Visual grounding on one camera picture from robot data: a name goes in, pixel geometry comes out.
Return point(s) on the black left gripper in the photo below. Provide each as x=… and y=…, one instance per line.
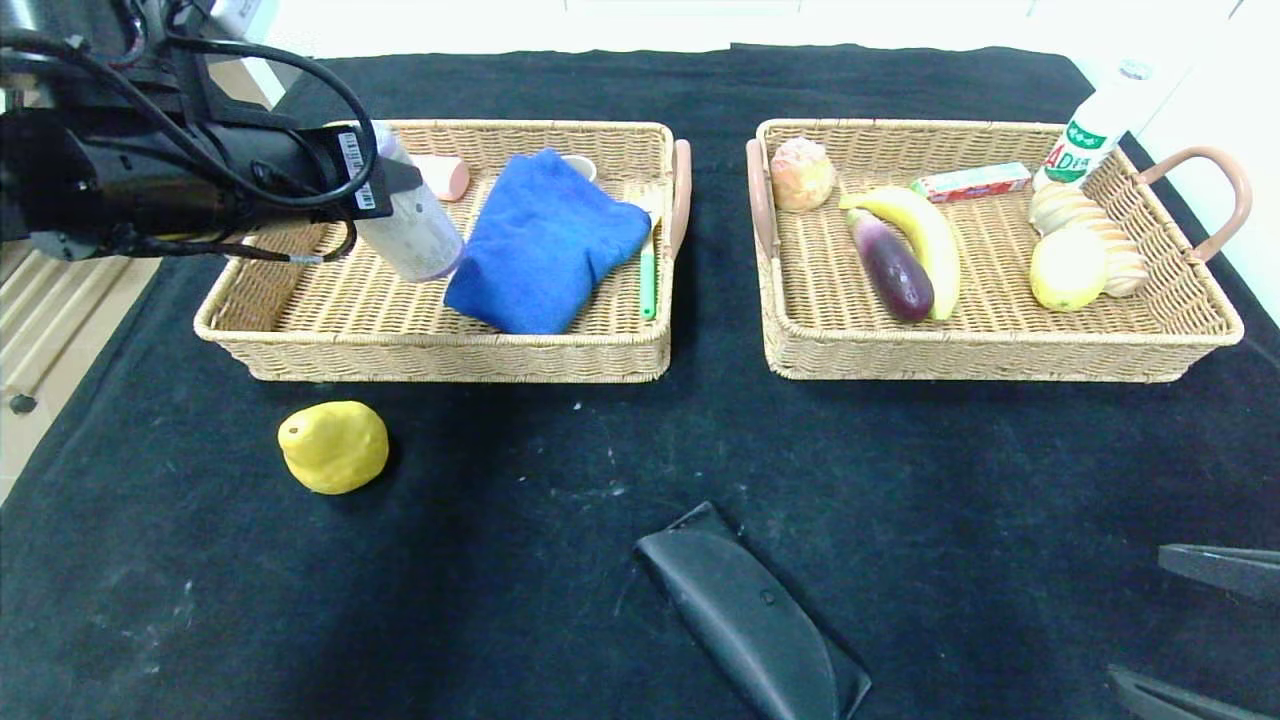
x=357, y=170

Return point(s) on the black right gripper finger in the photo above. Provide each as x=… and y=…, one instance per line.
x=1190, y=700
x=1230, y=570

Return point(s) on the purple garbage bag roll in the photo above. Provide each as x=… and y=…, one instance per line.
x=420, y=240

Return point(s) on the blue microfibre cloth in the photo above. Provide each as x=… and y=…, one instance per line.
x=540, y=240

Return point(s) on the purple toy eggplant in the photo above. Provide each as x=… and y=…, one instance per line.
x=890, y=270

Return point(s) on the yellow toy banana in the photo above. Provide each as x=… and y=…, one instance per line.
x=925, y=230

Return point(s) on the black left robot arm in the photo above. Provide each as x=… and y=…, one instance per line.
x=120, y=180

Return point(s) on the pink plastic bottle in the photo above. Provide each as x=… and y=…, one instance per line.
x=445, y=178

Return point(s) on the beige ceramic cup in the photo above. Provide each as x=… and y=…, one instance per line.
x=583, y=165

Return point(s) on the yellow toy pear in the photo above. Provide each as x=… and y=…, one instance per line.
x=335, y=450

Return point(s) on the yellow toy lemon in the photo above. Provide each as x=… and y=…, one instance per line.
x=1068, y=270

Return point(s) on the striped toy bread loaf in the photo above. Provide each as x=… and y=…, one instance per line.
x=1075, y=210

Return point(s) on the wooden cart with castors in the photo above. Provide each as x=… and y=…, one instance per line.
x=40, y=340

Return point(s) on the pink toy bun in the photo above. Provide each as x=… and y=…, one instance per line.
x=802, y=175

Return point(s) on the black leather pouch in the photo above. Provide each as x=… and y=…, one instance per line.
x=750, y=620

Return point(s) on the white milk drink bottle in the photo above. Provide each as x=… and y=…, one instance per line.
x=1095, y=125

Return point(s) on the green and red candy box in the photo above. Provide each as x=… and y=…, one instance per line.
x=970, y=184

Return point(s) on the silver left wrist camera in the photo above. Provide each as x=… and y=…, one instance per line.
x=235, y=15

